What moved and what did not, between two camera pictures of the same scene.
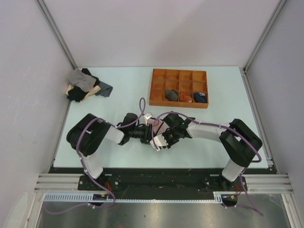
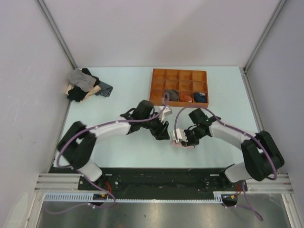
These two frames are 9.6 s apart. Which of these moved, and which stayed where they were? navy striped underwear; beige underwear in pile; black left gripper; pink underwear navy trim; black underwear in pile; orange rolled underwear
Moved: pink underwear navy trim; black left gripper
Stayed: beige underwear in pile; orange rolled underwear; black underwear in pile; navy striped underwear
